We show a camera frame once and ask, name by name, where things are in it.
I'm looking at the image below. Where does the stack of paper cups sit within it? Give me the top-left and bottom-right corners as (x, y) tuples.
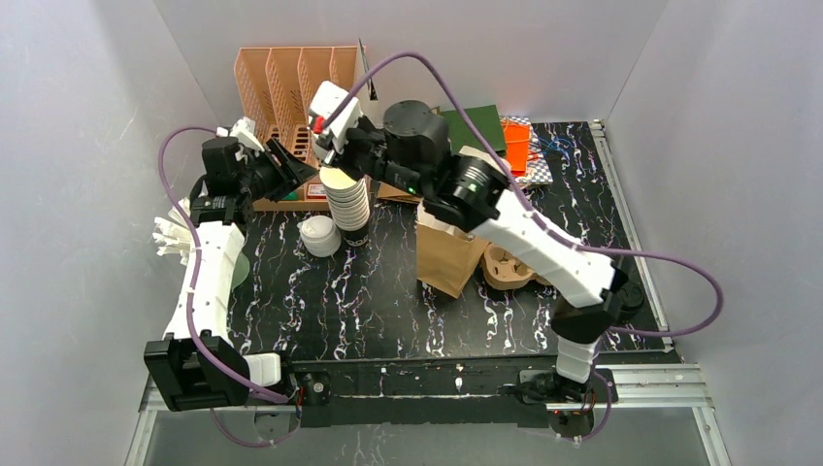
(319, 166), (371, 247)

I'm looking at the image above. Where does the tan paper bag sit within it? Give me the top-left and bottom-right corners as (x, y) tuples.
(415, 203), (489, 298)

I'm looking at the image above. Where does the cardboard two-cup carrier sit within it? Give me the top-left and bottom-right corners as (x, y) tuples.
(480, 244), (550, 291)

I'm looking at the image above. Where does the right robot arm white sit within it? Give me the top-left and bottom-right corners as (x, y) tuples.
(311, 100), (629, 385)

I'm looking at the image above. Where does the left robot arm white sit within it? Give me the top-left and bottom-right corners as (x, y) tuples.
(144, 135), (317, 412)

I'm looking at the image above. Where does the red white small box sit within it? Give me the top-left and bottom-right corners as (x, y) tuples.
(306, 183), (327, 200)

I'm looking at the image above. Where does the brown kraft paper bag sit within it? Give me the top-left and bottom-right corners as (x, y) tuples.
(377, 183), (421, 204)

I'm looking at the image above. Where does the white folder in organizer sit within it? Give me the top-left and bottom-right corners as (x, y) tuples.
(354, 38), (382, 127)

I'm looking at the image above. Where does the stack of white lids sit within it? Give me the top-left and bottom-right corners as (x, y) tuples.
(298, 216), (342, 257)

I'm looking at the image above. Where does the white wrapped straws bundle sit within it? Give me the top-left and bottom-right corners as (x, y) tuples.
(151, 208), (192, 266)

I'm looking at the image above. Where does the pink desk file organizer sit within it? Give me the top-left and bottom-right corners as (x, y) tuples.
(234, 45), (375, 213)

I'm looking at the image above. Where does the green cup holder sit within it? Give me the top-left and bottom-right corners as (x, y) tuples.
(231, 252), (250, 290)

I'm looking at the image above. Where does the orange paper bag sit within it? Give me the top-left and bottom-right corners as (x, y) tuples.
(501, 118), (532, 178)

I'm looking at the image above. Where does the black round lid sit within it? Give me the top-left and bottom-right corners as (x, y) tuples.
(615, 282), (645, 321)

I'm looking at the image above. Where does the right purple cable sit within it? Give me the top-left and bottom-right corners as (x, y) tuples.
(321, 51), (725, 445)

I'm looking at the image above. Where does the purple cable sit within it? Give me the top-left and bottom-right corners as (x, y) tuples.
(157, 125), (290, 449)
(321, 51), (725, 445)

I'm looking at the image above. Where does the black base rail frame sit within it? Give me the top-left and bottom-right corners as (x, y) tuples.
(138, 349), (728, 466)

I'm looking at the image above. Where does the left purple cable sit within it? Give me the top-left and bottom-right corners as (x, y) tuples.
(157, 125), (290, 449)

